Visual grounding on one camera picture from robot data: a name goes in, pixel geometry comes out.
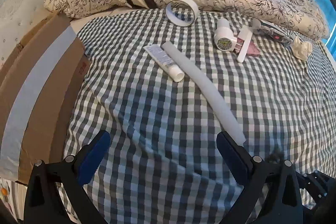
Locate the pink packet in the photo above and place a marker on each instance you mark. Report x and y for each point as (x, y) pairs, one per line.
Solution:
(254, 50)

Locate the white cloth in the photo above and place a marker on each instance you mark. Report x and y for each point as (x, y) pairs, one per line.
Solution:
(302, 49)

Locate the silver foil packet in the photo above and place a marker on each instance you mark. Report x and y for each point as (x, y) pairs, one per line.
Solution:
(273, 31)

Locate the white foam tube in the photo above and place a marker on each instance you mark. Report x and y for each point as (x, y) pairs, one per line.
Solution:
(204, 87)

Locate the white round bottle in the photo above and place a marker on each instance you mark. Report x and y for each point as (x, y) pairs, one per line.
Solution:
(223, 37)

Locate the green checked cloth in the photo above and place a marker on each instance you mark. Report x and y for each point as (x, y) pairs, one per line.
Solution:
(157, 108)

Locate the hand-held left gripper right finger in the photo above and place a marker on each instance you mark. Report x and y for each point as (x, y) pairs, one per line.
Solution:
(231, 153)

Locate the white tufted headboard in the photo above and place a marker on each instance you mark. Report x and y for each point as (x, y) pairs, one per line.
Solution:
(15, 19)

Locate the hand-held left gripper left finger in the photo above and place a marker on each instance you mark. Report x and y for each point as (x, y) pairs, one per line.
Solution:
(95, 158)

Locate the white comb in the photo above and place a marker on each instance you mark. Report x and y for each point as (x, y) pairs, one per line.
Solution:
(244, 45)

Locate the cardboard box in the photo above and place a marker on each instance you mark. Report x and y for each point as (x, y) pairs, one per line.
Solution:
(39, 82)

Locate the white tape roll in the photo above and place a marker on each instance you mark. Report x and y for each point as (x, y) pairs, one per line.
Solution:
(193, 9)

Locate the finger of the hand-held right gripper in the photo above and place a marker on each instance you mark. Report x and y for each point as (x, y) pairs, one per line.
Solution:
(315, 183)

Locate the white ointment tube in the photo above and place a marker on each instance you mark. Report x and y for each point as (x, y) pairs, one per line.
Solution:
(162, 58)

